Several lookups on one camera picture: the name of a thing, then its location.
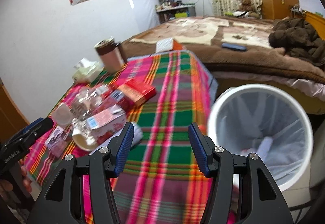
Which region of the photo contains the white round trash bin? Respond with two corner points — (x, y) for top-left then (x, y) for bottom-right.
(207, 84), (313, 191)

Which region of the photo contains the person's left hand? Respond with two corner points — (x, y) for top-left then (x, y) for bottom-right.
(1, 159), (32, 204)

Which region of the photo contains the small pink snack packet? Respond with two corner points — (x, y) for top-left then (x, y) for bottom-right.
(45, 126), (70, 158)

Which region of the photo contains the pink green plaid tablecloth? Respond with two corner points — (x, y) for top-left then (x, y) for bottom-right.
(24, 51), (212, 223)

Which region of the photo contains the crumpled clear plastic bottle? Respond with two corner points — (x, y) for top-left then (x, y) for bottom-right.
(70, 84), (114, 120)

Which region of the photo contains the red cardboard box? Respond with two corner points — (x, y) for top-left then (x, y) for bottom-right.
(118, 78), (156, 107)

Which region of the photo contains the yellow patterned tissue pack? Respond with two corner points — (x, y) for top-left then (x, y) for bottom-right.
(72, 58), (104, 84)

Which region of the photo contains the brown steel lidded mug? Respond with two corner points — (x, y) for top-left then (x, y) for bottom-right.
(94, 37), (127, 73)

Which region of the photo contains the white orange tissue box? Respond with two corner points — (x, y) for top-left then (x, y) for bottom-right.
(155, 37), (184, 53)

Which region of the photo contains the dark blue glasses case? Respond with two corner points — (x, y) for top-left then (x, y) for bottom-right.
(221, 43), (247, 52)

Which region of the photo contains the brown bear pattern blanket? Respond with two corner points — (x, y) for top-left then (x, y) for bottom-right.
(122, 17), (324, 84)

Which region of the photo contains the cluttered white shelf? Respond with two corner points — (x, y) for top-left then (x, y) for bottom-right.
(155, 0), (196, 24)

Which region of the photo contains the dark brown crumpled blanket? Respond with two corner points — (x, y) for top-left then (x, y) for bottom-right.
(268, 18), (324, 70)

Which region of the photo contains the wooden bed headboard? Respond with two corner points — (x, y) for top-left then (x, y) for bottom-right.
(304, 12), (325, 39)

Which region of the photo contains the brown teddy bear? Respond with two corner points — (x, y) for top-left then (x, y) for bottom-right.
(237, 0), (257, 12)

